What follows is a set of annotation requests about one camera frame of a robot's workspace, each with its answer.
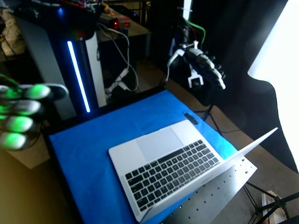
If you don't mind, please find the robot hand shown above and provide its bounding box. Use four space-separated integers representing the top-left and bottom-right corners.
184 47 227 91
0 83 70 151

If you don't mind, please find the silver laptop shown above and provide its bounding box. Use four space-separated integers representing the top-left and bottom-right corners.
108 119 278 223

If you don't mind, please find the black light stand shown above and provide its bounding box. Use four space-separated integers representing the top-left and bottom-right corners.
198 84 225 137

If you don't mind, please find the black curtain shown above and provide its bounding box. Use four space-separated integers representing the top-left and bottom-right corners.
193 0 299 175

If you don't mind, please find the robot body column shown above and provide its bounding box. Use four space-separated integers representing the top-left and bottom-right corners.
14 0 108 119

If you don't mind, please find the small black clip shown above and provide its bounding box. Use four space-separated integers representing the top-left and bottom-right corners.
184 112 199 125

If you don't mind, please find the grey desk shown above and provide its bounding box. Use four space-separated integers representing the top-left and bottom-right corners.
98 4 152 59

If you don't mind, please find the white power strip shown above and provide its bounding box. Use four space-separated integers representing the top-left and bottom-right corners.
105 67 131 91

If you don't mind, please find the blue cloth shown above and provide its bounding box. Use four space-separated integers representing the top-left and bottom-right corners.
48 90 236 224

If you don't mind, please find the black device with red lights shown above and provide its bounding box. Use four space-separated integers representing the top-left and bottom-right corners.
100 13 131 31

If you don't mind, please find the perforated metal plate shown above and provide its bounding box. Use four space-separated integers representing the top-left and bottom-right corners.
161 157 258 224

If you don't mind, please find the pale wooden piece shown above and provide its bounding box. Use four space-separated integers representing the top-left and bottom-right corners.
260 190 289 224

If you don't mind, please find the black tripod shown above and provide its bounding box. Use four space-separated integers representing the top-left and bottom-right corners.
242 182 299 224

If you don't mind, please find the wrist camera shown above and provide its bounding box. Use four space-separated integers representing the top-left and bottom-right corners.
187 66 203 89

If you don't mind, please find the green cable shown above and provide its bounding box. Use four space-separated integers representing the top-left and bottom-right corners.
184 18 206 45
0 73 21 87

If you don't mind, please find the white cable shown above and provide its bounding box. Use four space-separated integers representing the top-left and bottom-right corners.
97 23 140 93

